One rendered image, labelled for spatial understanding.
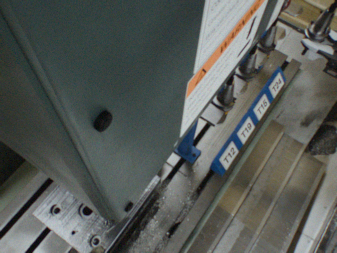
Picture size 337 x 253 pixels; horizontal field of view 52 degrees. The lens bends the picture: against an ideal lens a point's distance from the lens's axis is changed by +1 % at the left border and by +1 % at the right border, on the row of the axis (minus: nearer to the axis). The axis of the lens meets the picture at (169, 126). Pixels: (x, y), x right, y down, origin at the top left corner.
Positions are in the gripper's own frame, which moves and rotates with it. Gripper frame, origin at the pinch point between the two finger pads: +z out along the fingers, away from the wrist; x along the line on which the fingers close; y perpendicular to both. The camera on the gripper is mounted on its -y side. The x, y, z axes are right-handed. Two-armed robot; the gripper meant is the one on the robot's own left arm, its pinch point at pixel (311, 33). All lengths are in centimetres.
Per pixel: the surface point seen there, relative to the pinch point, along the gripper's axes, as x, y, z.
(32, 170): -72, 60, 62
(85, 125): -77, -60, 5
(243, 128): -23.8, 25.2, 1.3
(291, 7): 3.5, -1.6, 8.8
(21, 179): -77, 60, 63
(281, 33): -7.0, -1.5, 6.8
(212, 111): -39.7, -1.1, 9.1
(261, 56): -17.5, -1.4, 7.3
